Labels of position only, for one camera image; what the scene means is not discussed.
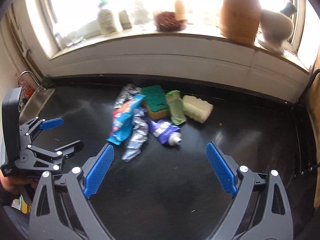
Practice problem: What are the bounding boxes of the blue snack wrapper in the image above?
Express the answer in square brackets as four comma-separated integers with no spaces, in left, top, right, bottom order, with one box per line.
[107,94,145,145]

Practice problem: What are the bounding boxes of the green yellow scrub sponge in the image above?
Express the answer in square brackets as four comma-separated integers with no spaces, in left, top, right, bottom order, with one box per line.
[141,85,169,120]

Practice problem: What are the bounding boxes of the person's left hand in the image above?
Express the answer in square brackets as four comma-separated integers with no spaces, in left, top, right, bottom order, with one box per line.
[1,172,39,196]

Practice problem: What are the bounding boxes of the stainless steel sink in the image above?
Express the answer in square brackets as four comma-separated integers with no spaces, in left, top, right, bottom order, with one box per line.
[20,88,55,124]

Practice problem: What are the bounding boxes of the red dish soap bottle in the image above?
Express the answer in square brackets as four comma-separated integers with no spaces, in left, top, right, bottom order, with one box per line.
[18,80,35,100]

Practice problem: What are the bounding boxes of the yellow box on floor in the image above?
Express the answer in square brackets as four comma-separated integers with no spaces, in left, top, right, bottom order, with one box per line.
[12,196,31,214]

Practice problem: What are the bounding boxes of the chrome faucet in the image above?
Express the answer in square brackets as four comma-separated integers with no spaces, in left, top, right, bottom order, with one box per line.
[17,70,40,86]

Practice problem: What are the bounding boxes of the silver crumpled wrapper back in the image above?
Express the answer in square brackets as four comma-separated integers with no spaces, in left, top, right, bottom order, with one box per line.
[113,84,141,109]

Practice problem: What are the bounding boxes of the silver foil wrapper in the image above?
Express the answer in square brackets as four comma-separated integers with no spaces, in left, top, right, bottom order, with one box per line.
[121,107,149,162]

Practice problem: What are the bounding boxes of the clear spray bottle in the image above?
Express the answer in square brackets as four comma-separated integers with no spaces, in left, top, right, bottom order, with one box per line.
[97,0,117,35]

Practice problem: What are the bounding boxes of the purple squeeze tube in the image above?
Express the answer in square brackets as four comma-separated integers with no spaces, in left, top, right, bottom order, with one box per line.
[147,119,182,146]

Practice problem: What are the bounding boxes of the pale yellow sponge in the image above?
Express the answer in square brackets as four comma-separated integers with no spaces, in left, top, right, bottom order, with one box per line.
[182,95,213,124]

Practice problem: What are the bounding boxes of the crumpled green packet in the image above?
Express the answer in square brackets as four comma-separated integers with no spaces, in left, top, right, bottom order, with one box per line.
[165,90,187,126]

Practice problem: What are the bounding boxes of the small beige bottle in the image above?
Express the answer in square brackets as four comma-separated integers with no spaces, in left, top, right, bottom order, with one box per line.
[175,0,186,21]

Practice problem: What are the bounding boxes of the white ceramic vase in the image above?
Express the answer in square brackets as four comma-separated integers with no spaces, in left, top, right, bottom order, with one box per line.
[258,0,297,55]

